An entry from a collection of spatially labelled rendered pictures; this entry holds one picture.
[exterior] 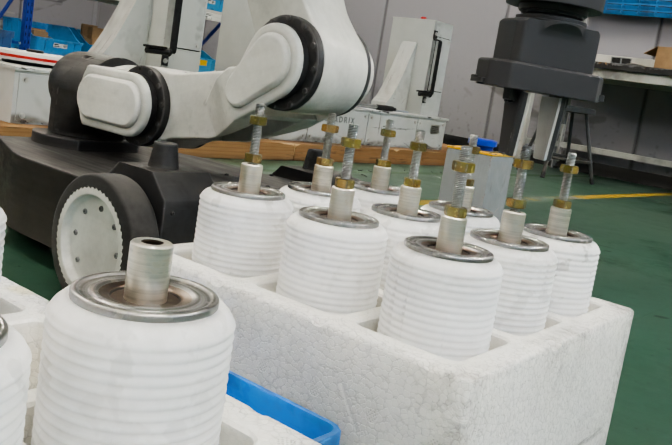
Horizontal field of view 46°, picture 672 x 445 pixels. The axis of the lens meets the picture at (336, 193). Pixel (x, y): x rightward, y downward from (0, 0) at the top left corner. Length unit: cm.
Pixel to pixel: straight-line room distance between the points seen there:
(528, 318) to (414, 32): 389
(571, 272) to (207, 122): 69
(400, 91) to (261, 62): 334
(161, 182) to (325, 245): 49
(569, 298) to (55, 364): 58
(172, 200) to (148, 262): 72
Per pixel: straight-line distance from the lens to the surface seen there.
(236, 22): 362
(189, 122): 135
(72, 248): 121
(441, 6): 685
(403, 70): 449
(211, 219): 77
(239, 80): 120
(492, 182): 108
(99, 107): 148
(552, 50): 74
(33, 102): 279
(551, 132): 76
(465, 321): 64
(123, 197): 109
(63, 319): 40
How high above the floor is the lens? 38
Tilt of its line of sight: 8 degrees down
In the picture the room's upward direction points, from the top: 9 degrees clockwise
